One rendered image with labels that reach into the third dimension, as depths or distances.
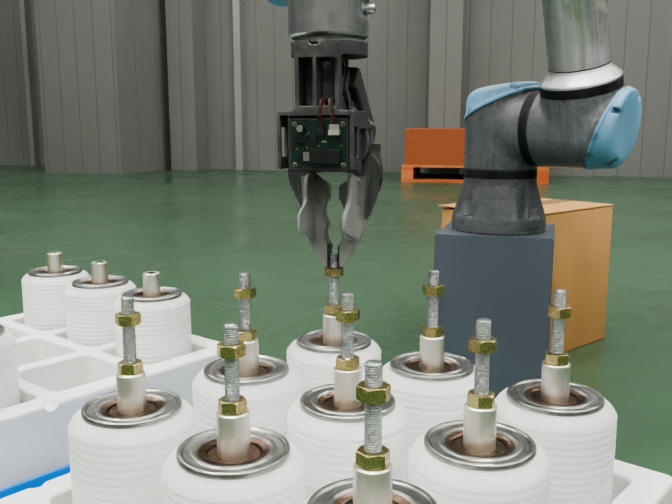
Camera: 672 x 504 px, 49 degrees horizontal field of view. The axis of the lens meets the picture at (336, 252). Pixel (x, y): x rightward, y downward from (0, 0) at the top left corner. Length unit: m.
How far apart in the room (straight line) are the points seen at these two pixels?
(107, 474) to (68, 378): 0.43
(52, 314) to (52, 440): 0.32
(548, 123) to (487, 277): 0.25
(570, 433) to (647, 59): 6.88
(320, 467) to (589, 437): 0.20
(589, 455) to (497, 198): 0.64
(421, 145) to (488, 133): 5.05
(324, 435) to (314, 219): 0.25
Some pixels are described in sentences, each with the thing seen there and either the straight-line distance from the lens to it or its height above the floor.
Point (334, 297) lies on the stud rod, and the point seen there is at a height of 0.30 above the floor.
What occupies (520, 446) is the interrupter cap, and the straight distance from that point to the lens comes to 0.53.
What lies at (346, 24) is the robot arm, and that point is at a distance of 0.68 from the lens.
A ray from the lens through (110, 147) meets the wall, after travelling 7.55.
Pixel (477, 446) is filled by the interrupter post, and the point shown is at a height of 0.26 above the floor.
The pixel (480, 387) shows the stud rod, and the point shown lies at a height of 0.29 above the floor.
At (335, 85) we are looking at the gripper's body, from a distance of 0.67.
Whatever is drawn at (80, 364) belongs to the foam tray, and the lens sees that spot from 1.00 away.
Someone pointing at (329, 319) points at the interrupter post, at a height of 0.28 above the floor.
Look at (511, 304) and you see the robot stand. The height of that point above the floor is 0.20.
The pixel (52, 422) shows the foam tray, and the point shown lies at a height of 0.16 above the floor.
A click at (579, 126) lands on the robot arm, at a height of 0.47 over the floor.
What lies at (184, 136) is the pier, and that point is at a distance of 8.00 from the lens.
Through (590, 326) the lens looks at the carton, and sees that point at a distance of 1.69.
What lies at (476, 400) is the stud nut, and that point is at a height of 0.29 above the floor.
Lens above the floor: 0.47
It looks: 10 degrees down
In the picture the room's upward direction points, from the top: straight up
